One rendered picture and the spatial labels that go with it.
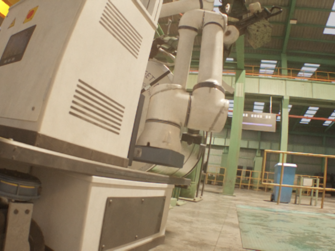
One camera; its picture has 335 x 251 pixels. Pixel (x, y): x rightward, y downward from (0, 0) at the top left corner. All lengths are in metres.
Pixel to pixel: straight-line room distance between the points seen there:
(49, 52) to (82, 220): 0.38
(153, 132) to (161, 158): 0.11
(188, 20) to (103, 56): 0.81
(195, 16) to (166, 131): 0.71
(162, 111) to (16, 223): 0.68
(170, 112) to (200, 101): 0.13
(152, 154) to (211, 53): 0.56
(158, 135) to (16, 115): 0.54
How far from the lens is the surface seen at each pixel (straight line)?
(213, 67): 1.07
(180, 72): 1.27
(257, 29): 1.90
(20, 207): 0.47
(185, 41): 1.30
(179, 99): 0.93
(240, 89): 6.81
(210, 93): 0.97
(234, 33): 1.82
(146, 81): 1.99
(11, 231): 0.48
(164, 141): 0.88
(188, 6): 1.53
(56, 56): 0.51
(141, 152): 0.90
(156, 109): 0.92
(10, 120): 0.58
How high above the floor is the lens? 0.32
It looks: 14 degrees up
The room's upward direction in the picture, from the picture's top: 10 degrees clockwise
